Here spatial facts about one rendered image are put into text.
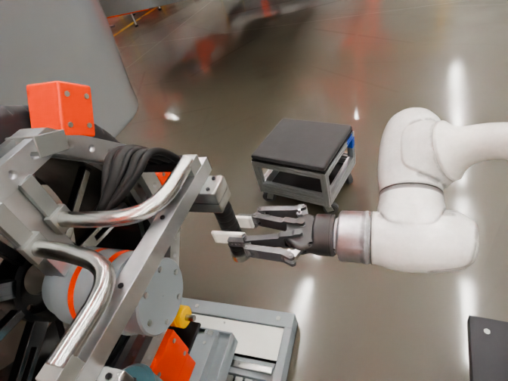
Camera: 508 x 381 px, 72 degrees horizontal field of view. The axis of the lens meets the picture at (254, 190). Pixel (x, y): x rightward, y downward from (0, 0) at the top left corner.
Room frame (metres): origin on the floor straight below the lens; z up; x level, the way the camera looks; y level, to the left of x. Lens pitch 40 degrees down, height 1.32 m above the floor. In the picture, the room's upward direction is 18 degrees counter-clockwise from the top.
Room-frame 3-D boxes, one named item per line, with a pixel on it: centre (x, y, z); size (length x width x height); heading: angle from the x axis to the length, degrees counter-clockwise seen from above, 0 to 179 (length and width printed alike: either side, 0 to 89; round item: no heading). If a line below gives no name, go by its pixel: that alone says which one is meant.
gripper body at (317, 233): (0.42, -0.07, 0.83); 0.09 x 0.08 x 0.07; 62
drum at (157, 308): (0.43, 0.29, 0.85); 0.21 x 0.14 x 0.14; 62
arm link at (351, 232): (0.39, -0.14, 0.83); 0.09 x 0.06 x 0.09; 152
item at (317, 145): (1.44, -0.30, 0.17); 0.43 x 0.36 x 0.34; 46
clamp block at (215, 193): (0.51, 0.09, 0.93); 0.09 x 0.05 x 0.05; 62
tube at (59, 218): (0.49, 0.20, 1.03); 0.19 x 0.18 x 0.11; 62
